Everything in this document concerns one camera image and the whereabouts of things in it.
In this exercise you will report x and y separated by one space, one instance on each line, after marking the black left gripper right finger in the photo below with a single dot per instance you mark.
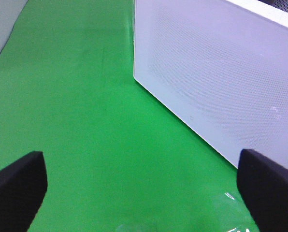
263 186

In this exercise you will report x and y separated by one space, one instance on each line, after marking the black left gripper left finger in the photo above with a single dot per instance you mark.
23 185

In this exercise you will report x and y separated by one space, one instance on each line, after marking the white microwave door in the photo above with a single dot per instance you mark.
221 69

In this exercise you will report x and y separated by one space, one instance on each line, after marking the white microwave oven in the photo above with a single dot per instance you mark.
263 9

